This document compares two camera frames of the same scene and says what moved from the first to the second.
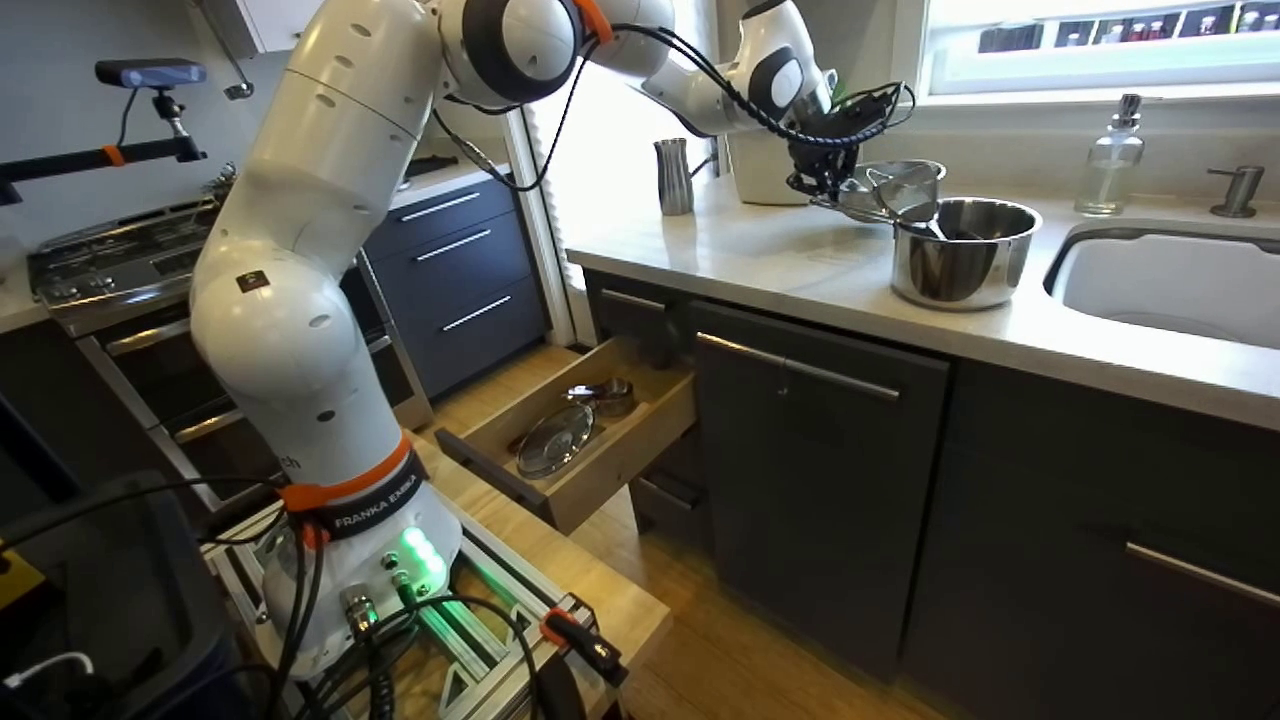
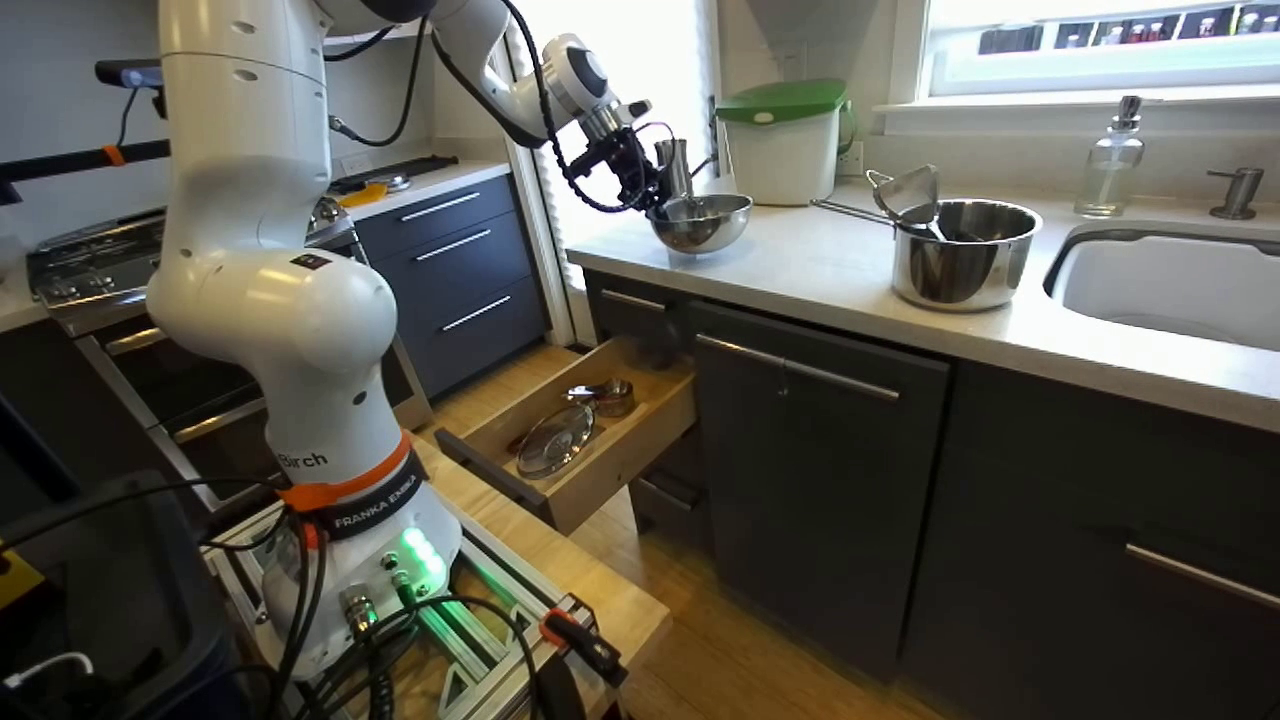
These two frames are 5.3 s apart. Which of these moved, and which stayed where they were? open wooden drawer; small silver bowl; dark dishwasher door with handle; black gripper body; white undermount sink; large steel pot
Moved: small silver bowl; black gripper body
Stayed: white undermount sink; open wooden drawer; large steel pot; dark dishwasher door with handle
